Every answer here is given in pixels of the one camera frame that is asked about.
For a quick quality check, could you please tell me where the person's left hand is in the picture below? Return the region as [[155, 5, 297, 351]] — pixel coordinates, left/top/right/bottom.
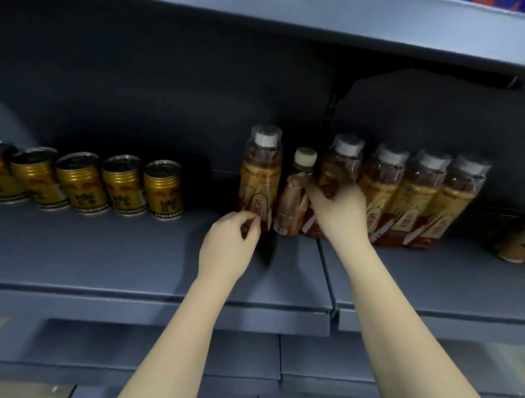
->
[[197, 211, 262, 288]]

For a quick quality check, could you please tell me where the person's right hand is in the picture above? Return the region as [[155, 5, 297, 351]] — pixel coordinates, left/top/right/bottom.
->
[[302, 176, 371, 248]]

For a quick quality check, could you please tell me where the brown coffee bottle beige cap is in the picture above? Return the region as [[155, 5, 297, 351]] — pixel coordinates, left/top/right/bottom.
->
[[272, 147, 319, 238], [491, 227, 525, 264]]

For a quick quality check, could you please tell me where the dark grey metal shelf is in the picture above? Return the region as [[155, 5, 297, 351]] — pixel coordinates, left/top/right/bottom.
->
[[0, 0, 525, 398]]

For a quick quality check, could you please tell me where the person's right forearm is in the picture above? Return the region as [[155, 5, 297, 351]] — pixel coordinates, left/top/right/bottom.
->
[[328, 229, 481, 398]]

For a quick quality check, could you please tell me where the person's left forearm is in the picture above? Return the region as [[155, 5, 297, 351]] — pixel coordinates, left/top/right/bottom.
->
[[116, 277, 235, 398]]

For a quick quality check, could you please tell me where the orange blue carton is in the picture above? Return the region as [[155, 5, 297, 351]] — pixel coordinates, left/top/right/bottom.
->
[[471, 0, 525, 14]]

